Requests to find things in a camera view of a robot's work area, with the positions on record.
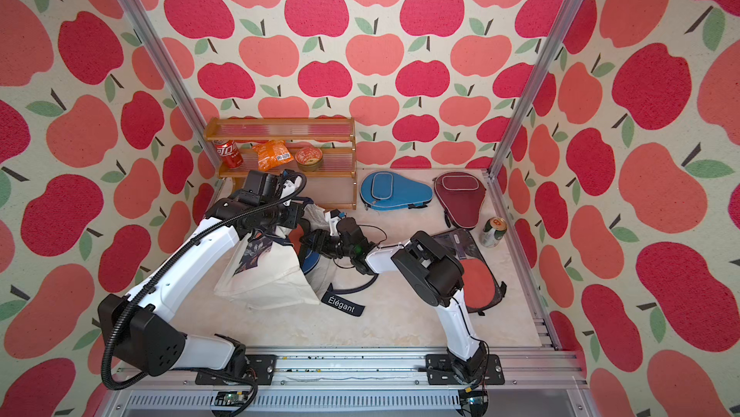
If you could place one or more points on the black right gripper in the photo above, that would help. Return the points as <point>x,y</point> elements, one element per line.
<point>322,236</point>

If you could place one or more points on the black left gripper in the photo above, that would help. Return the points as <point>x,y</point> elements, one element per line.
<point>297,211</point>

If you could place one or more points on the dark blue paddle case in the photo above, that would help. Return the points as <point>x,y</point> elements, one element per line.
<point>310,261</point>

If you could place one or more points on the light blue paddle case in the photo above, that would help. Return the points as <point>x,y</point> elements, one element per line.
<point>389,191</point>

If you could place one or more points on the white canvas tote bag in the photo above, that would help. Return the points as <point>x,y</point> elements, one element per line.
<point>265,272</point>

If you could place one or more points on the maroon paddle case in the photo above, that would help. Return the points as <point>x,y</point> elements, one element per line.
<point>461,195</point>

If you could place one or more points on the black paddle case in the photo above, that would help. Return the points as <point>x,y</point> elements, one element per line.
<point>482,291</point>

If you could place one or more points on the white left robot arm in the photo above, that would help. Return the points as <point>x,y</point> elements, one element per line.
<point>139,339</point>

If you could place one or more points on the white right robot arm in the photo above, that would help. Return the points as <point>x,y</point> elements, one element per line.
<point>446,271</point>

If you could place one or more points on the orange snack bag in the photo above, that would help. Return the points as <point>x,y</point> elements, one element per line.
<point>271,155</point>

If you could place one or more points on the red soda can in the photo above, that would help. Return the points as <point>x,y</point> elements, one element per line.
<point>229,153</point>

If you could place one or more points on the round gold red tin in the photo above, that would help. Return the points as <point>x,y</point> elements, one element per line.
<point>309,158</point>

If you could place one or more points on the small green labelled bottle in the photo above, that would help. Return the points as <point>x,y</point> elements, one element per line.
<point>493,232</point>

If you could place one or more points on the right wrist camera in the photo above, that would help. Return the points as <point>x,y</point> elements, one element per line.
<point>333,218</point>

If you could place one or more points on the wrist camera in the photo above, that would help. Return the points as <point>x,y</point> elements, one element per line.
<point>333,218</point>
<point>293,184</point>

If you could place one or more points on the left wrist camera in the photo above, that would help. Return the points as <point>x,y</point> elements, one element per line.
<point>293,184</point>

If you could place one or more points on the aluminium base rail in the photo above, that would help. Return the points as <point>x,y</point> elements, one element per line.
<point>367,382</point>

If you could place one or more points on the left aluminium frame post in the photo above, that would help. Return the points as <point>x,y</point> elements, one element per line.
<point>141,24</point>

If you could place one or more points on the aluminium frame post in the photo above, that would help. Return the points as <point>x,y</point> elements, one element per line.
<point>141,24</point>
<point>553,44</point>

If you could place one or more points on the right aluminium frame post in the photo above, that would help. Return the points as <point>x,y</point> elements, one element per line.
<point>553,44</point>

